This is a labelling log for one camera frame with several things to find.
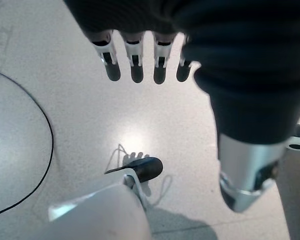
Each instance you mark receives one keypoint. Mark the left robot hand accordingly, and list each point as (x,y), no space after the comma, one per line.
(240,62)

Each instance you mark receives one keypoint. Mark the silver robot body part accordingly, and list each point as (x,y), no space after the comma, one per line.
(297,187)

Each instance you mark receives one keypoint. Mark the dark robot foot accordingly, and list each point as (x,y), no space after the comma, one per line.
(150,168)

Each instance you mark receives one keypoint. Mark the silver robot leg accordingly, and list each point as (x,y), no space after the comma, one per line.
(102,215)

